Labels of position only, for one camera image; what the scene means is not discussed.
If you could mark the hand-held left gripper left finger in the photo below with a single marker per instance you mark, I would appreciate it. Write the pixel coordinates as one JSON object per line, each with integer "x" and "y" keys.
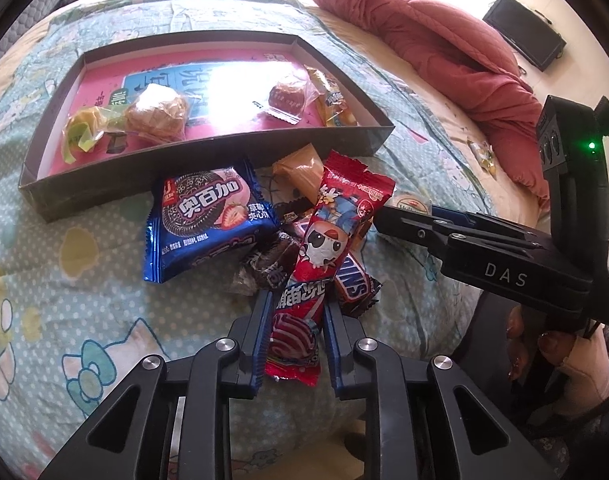
{"x": 262, "y": 345}

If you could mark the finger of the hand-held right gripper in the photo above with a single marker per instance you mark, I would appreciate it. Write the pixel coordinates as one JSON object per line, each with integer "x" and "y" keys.
{"x": 409, "y": 227}
{"x": 464, "y": 217}

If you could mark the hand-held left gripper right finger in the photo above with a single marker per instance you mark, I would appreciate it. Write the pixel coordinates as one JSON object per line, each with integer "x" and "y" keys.
{"x": 333, "y": 355}

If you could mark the brown chocolate bar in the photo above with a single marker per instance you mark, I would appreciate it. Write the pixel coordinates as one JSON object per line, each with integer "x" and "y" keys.
{"x": 357, "y": 280}

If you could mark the red cartoon snack packet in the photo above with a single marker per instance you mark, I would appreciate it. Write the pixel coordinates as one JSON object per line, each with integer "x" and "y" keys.
{"x": 329, "y": 240}

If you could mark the blue cookie packet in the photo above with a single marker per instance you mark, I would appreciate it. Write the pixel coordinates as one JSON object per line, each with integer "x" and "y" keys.
{"x": 204, "y": 220}

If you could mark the yellow snack packet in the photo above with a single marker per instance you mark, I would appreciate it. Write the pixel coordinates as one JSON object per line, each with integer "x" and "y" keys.
{"x": 334, "y": 100}

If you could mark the clear-wrapped brown cake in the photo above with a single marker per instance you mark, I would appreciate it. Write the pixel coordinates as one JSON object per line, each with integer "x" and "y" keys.
{"x": 287, "y": 95}

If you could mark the shallow dark cardboard box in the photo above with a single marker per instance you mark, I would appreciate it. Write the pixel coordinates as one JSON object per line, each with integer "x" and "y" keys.
{"x": 209, "y": 145}

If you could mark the clear-wrapped pale pastry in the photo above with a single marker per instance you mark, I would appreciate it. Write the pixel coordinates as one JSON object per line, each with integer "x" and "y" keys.
{"x": 157, "y": 112}

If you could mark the green yellow snack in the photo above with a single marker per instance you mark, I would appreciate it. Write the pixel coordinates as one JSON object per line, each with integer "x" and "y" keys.
{"x": 82, "y": 130}

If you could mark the person's right forearm pink sleeve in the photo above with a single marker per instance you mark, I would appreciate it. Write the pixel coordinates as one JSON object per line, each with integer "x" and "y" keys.
{"x": 591, "y": 365}

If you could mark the person's right hand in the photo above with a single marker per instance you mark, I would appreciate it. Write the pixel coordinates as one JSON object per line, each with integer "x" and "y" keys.
{"x": 531, "y": 345}

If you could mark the small round wrapped cake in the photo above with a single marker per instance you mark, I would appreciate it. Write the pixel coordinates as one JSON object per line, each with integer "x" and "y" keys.
{"x": 409, "y": 202}

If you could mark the small green yellow candy packet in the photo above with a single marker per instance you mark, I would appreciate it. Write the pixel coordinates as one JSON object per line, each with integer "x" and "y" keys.
{"x": 482, "y": 157}

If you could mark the dark brown crinkled snack packet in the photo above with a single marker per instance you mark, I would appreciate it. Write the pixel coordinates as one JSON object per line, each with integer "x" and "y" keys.
{"x": 272, "y": 265}

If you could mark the bed with beige sheet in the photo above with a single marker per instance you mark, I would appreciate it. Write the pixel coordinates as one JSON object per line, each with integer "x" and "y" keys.
{"x": 434, "y": 125}

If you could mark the orange wrapped cake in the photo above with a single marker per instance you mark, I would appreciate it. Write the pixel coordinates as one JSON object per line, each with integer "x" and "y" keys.
{"x": 297, "y": 165}

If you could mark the black flat television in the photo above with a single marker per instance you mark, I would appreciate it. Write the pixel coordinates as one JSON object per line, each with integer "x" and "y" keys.
{"x": 526, "y": 30}

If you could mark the pink quilt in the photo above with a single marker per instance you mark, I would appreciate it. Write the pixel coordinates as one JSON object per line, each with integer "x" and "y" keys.
{"x": 434, "y": 35}

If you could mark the cartoon cat printed cloth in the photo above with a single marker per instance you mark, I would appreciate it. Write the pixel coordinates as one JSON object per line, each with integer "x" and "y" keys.
{"x": 84, "y": 285}

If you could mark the grey quilted headboard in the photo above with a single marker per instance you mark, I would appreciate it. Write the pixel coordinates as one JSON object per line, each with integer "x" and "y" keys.
{"x": 19, "y": 20}

